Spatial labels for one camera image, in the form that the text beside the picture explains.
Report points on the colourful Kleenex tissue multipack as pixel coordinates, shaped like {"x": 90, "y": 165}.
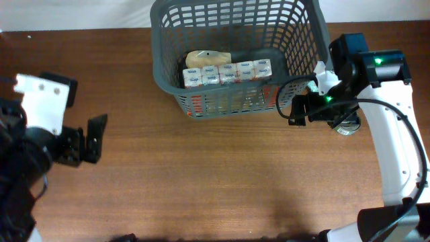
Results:
{"x": 229, "y": 73}

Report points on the clear bag of brown grain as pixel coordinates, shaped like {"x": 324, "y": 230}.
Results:
{"x": 202, "y": 58}

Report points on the silver tin can green label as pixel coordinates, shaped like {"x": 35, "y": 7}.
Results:
{"x": 346, "y": 129}

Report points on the light blue wet wipes pack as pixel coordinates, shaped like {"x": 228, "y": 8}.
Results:
{"x": 312, "y": 86}

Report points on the grey plastic basket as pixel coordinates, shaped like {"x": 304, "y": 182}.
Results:
{"x": 292, "y": 34}

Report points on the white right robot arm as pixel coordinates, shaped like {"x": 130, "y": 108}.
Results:
{"x": 378, "y": 84}

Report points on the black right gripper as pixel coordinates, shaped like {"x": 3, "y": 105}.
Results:
{"x": 314, "y": 112}

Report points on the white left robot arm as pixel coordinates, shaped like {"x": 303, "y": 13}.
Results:
{"x": 27, "y": 154}

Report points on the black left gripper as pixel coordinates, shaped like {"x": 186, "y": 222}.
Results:
{"x": 73, "y": 146}

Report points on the red spaghetti packet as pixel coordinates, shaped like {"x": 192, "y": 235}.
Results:
{"x": 243, "y": 101}

